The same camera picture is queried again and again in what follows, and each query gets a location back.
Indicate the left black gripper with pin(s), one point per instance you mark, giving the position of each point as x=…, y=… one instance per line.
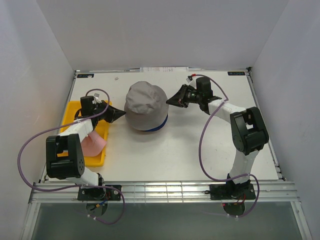
x=113, y=114

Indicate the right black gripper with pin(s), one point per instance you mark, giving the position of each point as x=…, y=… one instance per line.
x=178, y=99

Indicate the grey hat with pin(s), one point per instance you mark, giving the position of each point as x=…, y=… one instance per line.
x=145, y=106

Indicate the blue hat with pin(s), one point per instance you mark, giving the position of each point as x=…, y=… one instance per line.
x=158, y=127

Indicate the pink hat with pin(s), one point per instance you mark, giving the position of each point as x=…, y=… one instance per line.
x=93, y=144

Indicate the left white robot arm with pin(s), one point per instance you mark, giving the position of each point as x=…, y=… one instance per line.
x=64, y=154

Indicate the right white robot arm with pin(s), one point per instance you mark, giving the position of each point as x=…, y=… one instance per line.
x=248, y=130

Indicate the white paper strip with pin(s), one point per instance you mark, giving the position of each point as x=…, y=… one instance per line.
x=166, y=69

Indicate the blue corner label left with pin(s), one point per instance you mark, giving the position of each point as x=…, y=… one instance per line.
x=85, y=75

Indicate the blue corner label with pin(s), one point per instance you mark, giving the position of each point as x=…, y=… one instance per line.
x=85, y=75
x=236, y=73

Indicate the blue corner label right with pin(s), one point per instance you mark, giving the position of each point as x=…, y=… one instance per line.
x=236, y=73

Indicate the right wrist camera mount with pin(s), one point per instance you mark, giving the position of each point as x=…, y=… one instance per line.
x=191, y=80

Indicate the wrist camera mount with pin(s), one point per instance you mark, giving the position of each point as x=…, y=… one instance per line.
x=94, y=99
x=191, y=80

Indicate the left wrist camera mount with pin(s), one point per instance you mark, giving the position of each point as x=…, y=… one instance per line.
x=94, y=99

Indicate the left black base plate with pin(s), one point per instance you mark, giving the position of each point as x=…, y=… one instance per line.
x=100, y=194

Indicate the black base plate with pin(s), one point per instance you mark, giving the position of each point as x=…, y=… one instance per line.
x=100, y=194
x=231, y=191

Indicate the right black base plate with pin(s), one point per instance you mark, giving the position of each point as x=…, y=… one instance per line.
x=231, y=191

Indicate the aluminium front rail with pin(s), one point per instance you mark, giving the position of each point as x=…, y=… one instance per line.
x=166, y=192

